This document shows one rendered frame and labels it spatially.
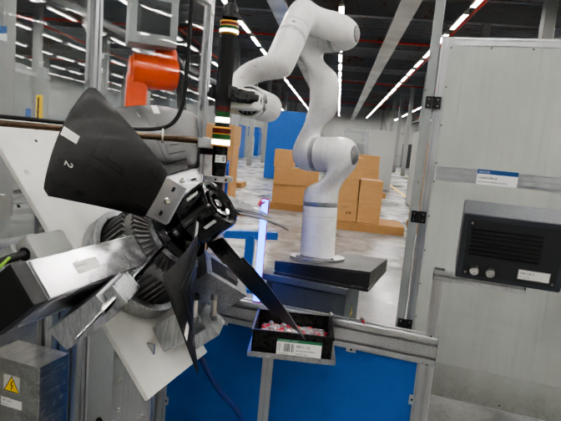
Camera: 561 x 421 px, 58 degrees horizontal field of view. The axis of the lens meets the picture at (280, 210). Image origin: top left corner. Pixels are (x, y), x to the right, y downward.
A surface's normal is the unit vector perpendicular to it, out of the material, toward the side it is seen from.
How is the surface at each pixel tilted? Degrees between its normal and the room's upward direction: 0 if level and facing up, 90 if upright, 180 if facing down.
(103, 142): 79
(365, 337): 90
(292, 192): 90
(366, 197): 90
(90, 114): 72
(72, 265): 50
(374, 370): 90
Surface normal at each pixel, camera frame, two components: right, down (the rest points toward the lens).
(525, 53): -0.32, 0.11
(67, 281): 0.78, -0.54
